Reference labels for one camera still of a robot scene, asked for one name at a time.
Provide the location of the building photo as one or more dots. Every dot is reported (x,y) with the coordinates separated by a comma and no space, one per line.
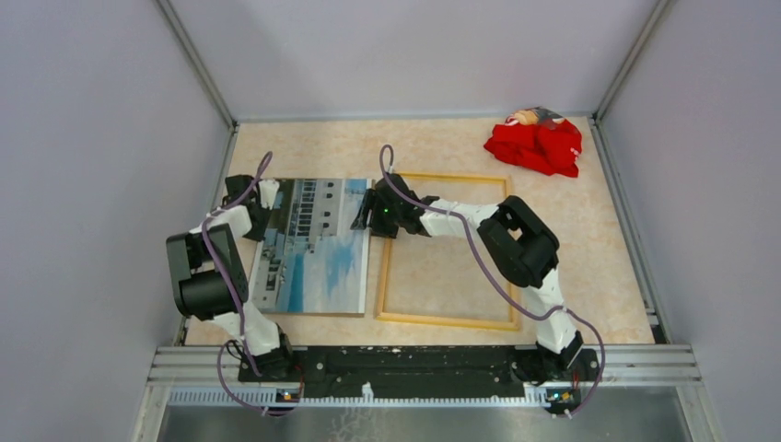
(311,262)

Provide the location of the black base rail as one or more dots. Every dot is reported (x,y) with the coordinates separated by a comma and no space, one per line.
(422,372)

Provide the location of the yellow wooden picture frame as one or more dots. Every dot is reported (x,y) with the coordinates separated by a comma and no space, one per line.
(436,281)

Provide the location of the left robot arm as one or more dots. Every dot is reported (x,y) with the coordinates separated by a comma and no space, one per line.
(209,282)

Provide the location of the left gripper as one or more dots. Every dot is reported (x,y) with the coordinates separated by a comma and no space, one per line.
(259,234)

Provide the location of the red cloth doll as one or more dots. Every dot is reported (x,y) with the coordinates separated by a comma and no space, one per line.
(537,139)

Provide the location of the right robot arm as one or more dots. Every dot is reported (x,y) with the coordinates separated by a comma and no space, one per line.
(523,249)

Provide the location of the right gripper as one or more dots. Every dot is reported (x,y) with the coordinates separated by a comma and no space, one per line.
(361,220)

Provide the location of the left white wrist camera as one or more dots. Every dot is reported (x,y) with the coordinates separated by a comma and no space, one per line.
(268,191)

